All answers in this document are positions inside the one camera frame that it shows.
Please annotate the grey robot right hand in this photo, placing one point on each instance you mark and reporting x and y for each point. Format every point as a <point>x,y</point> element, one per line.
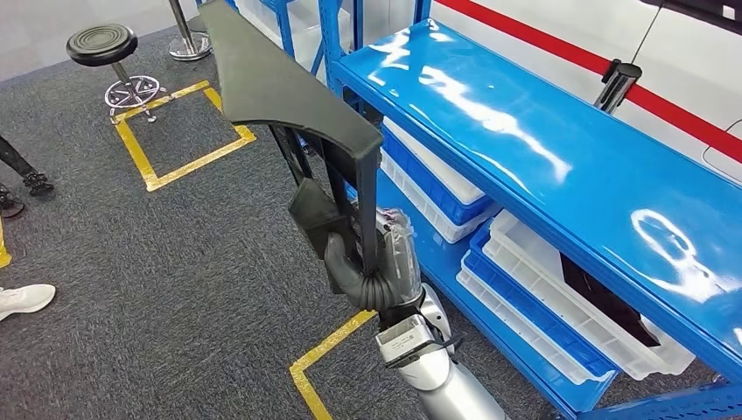
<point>400,249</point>

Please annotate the blue metal shelf rack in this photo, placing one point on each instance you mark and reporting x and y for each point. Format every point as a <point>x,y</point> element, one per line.
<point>522,116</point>
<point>284,29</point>

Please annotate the black seat chrome stool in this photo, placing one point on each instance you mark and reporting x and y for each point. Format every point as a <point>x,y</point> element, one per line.
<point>101,43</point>

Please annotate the chrome stanchion post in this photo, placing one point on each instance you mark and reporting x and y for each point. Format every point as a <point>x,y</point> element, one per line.
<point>191,49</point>

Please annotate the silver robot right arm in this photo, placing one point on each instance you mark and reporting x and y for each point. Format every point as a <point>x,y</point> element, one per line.
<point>458,400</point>

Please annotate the black humanoid robot legs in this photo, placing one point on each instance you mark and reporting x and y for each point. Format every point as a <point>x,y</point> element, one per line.
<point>35,184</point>

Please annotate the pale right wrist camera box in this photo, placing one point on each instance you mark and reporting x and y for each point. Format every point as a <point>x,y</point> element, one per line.
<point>406,339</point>

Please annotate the yellow floor tape square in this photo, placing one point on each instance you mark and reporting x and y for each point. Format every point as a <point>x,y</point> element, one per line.
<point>3,249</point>
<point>136,152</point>

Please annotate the black plastic panel part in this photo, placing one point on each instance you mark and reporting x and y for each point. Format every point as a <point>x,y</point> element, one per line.
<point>266,75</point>

